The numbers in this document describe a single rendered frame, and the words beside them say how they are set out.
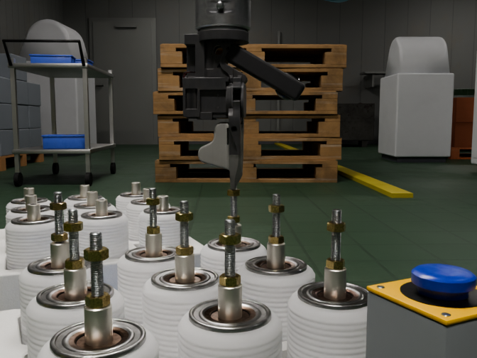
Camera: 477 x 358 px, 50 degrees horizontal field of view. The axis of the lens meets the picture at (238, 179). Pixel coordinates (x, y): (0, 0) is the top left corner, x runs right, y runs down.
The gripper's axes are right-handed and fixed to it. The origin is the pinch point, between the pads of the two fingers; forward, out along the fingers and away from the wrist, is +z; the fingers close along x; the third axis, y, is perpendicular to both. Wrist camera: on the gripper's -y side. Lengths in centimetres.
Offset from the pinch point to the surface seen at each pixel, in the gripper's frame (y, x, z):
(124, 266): 13.8, 9.5, 10.1
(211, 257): 3.5, 3.8, 10.3
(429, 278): -14.9, 38.8, 1.8
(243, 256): -1.0, 4.2, 10.0
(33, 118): 232, -421, -11
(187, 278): 4.4, 17.1, 9.1
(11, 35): 334, -580, -117
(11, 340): 24.7, 17.6, 16.7
